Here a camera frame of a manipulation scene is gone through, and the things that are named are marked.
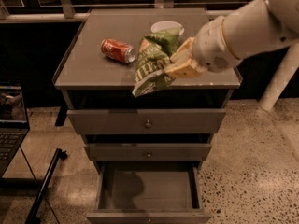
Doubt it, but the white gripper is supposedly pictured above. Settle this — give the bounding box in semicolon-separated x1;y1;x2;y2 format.
164;16;241;78

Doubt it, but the green jalapeno chip bag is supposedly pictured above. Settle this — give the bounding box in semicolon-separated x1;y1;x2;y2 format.
132;28;180;97

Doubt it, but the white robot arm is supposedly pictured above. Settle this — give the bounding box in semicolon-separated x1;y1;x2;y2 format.
164;0;299;77

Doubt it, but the grey top drawer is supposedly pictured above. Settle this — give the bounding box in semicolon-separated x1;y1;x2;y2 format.
67;109;226;135

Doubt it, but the grey drawer cabinet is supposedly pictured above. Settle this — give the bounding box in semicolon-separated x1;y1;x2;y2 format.
51;7;243;173

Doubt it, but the grey middle drawer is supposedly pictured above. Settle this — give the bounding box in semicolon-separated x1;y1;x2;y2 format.
84;143;211;161

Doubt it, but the grey open bottom drawer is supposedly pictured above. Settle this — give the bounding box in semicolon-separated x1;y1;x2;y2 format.
86;162;211;224

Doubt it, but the white ceramic bowl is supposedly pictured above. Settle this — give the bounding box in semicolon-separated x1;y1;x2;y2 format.
151;21;184;35

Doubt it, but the red soda can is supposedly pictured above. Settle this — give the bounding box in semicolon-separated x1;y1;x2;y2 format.
100;38;135;63

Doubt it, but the white diagonal pipe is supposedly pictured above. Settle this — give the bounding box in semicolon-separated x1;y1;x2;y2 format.
259;44;299;111

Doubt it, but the metal window railing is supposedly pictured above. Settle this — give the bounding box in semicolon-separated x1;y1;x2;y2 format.
0;0;299;24

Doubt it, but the black laptop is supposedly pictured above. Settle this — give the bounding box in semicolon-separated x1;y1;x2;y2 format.
0;77;30;177

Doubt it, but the black stand bar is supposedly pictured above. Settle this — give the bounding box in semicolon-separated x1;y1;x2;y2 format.
25;148;67;224

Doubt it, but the black thin cable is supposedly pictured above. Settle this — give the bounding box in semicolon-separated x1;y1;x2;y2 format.
19;147;62;224

